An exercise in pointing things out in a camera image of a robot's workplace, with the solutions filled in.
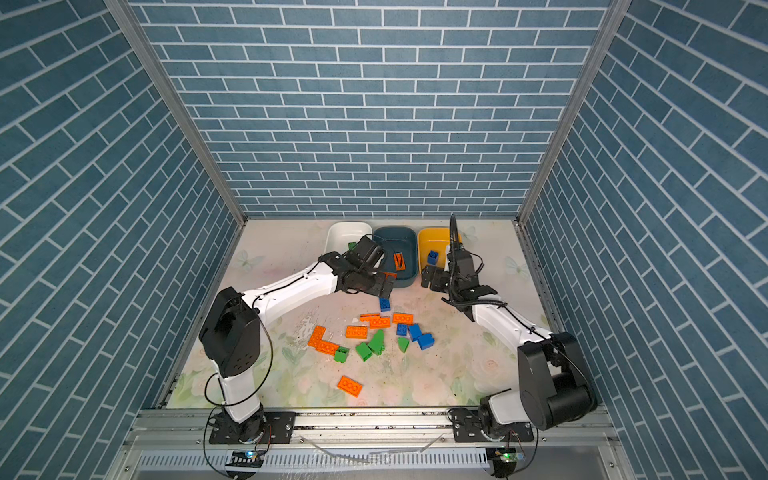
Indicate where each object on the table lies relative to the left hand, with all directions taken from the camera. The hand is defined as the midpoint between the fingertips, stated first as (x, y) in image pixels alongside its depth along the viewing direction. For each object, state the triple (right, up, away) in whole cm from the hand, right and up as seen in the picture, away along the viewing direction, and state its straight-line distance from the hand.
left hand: (381, 284), depth 89 cm
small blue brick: (+17, +8, +16) cm, 24 cm away
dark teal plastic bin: (+5, +14, +18) cm, 24 cm away
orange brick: (+2, +4, -7) cm, 9 cm away
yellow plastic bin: (+19, +14, +23) cm, 32 cm away
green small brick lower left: (-11, -20, -4) cm, 23 cm away
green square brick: (-12, +12, +19) cm, 25 cm away
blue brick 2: (+10, -14, 0) cm, 17 cm away
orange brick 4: (-8, -14, 0) cm, 16 cm away
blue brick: (+1, -7, +7) cm, 10 cm away
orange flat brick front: (-8, -27, -9) cm, 29 cm away
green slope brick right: (+7, -18, 0) cm, 19 cm away
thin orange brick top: (-4, -10, +4) cm, 12 cm away
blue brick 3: (+13, -17, -2) cm, 21 cm away
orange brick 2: (+7, -11, +4) cm, 14 cm away
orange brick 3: (-1, -12, +2) cm, 12 cm away
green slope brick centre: (-1, -18, -1) cm, 18 cm away
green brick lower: (-5, -19, -4) cm, 20 cm away
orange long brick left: (-20, -17, -1) cm, 26 cm away
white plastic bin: (-17, +16, +23) cm, 33 cm away
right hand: (+16, +4, +1) cm, 16 cm away
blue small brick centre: (+6, -14, 0) cm, 15 cm away
